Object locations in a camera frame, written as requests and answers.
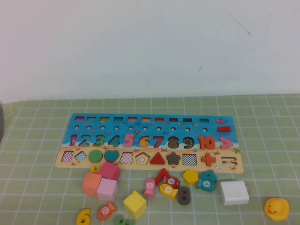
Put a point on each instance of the orange number six piece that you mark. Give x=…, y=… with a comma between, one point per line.
x=79, y=218

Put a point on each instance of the pink number five piece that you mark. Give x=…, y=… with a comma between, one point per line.
x=127, y=140

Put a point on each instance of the blue wooden puzzle board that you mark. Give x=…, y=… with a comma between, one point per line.
x=152, y=150

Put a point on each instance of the red triangle piece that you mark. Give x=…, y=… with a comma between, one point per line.
x=158, y=160

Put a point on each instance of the brown star piece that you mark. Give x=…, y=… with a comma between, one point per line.
x=173, y=159

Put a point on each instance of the teal heart piece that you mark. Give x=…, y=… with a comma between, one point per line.
x=111, y=155

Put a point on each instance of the orange number ten piece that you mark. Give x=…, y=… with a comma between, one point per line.
x=201, y=143

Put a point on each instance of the red number seven piece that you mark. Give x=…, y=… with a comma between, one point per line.
x=160, y=177

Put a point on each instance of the green circle piece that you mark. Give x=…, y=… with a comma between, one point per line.
x=95, y=156

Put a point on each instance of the red fish piece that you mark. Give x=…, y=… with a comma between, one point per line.
x=172, y=181

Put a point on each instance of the pink fish piece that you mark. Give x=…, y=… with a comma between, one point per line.
x=149, y=186

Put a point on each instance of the orange plus sign piece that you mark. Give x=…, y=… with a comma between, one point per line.
x=208, y=159

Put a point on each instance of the yellow pentagon piece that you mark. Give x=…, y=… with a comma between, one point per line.
x=190, y=177

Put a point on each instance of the red minus sign piece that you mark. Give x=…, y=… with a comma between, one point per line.
x=224, y=129

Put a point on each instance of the small yellow number piece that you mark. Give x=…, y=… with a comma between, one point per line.
x=94, y=169

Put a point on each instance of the yellow fish piece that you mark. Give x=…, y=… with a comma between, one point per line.
x=167, y=190

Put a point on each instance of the pink greater-than sign piece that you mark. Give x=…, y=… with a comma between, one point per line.
x=228, y=143

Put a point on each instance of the brown number eight piece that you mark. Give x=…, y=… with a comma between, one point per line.
x=184, y=196

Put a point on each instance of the teal number four piece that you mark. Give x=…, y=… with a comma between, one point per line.
x=212, y=178

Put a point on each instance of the teal fish piece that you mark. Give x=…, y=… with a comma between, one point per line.
x=206, y=184

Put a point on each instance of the orange fish piece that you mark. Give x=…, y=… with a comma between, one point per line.
x=105, y=211

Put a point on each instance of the green number piece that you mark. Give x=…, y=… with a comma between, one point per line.
x=119, y=220

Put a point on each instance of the rose red wooden cube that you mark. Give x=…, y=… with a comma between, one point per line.
x=109, y=170

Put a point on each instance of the light pink wooden cube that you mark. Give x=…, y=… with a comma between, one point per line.
x=107, y=191

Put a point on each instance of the orange wooden cube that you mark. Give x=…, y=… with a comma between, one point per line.
x=91, y=185

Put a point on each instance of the yellow wooden cube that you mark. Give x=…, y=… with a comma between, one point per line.
x=134, y=206

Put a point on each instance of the green checked tablecloth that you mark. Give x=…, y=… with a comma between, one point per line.
x=257, y=140

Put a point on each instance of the white power adapter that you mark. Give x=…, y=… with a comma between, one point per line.
x=234, y=193

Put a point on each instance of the yellow rubber duck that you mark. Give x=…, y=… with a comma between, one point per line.
x=277, y=206

